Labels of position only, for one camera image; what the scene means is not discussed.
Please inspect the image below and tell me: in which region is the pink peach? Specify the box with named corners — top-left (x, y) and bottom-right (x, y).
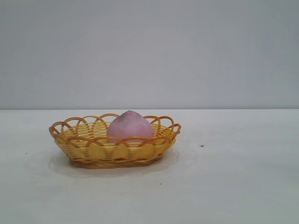
top-left (107, 110), bottom-right (155, 147)

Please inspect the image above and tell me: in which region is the yellow woven wicker basket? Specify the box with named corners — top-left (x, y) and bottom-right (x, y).
top-left (49, 113), bottom-right (182, 169)

